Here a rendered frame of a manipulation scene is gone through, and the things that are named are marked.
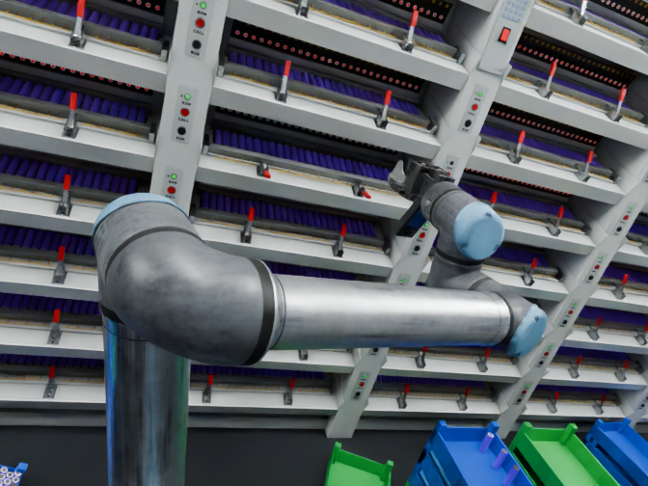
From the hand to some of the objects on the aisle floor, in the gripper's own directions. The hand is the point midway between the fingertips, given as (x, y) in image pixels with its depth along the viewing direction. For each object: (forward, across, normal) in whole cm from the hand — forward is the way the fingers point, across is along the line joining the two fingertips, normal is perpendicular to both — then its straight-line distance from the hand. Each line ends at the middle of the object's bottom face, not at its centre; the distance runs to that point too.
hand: (397, 179), depth 113 cm
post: (+22, +51, +98) cm, 113 cm away
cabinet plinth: (+24, +16, +98) cm, 102 cm away
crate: (-14, -16, +99) cm, 101 cm away
